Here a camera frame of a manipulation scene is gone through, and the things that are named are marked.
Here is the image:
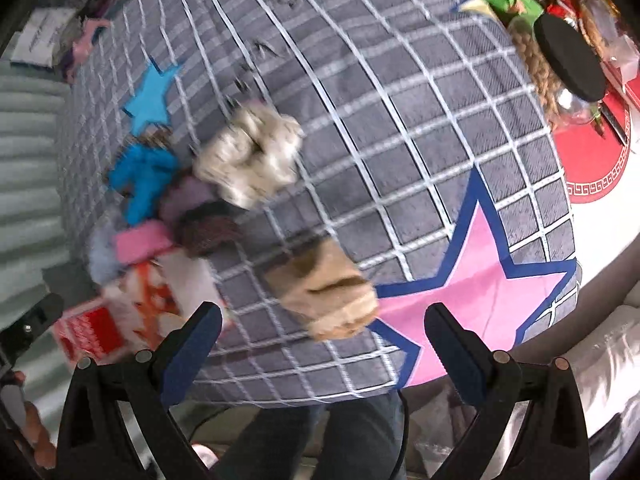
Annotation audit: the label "large pink foam sponge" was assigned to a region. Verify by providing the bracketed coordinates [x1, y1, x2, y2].
[112, 222, 176, 266]

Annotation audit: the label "light blue fluffy cloth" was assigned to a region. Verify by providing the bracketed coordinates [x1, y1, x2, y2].
[87, 215, 126, 286]

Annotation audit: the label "clear glass jar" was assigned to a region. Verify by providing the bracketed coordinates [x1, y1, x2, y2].
[555, 87, 597, 126]

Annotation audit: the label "blue plush cloth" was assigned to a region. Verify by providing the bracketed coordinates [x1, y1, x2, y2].
[107, 142, 181, 226]

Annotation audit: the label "tan plush toy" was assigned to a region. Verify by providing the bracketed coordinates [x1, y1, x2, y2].
[265, 237, 380, 342]

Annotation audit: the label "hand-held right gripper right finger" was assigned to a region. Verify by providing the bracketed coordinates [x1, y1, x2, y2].
[424, 302, 591, 480]

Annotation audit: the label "person's jeans legs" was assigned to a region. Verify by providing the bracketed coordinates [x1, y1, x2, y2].
[215, 392, 408, 480]

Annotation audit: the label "brown braided rope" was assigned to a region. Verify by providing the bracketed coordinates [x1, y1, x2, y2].
[510, 30, 562, 131]

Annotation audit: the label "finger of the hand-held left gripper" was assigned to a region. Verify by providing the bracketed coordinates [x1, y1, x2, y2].
[0, 292, 65, 361]

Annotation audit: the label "person's left hand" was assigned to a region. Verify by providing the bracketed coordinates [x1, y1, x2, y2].
[12, 370, 57, 467]

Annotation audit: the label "cream plush scrunchie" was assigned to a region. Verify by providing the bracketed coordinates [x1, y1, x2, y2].
[192, 102, 306, 211]

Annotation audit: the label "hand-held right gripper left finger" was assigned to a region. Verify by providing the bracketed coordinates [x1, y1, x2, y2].
[55, 301, 223, 480]

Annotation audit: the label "pink plastic stool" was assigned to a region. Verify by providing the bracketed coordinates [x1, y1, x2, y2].
[70, 17, 113, 61]

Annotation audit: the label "purple brown scrunchie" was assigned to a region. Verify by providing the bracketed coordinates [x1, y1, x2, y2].
[160, 175, 241, 257]

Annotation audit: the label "red white carton box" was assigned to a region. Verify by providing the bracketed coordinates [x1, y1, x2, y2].
[52, 257, 231, 366]

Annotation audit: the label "red round mat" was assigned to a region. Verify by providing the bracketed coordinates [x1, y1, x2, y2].
[550, 92, 632, 205]

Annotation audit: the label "grey checked star blanket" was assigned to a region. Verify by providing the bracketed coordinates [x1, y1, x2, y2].
[55, 0, 581, 406]

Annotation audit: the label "white sofa cushion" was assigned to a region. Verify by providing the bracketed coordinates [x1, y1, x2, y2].
[575, 280, 640, 461]

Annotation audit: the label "black round disc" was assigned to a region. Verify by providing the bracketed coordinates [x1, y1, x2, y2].
[534, 12, 607, 102]

